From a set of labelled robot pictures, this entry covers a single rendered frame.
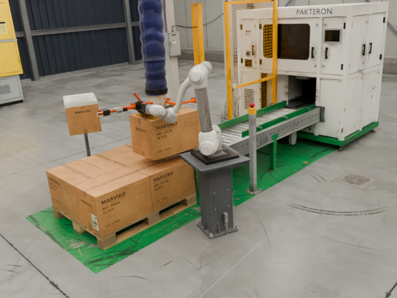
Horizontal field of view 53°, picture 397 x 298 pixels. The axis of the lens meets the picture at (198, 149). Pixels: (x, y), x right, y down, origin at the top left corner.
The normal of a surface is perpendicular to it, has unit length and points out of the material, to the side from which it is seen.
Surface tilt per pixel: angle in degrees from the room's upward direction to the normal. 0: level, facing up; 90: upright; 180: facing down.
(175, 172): 90
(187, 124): 90
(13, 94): 91
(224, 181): 90
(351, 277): 0
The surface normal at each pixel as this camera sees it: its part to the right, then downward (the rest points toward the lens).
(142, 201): 0.70, 0.20
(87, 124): 0.32, 0.30
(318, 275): -0.06, -0.94
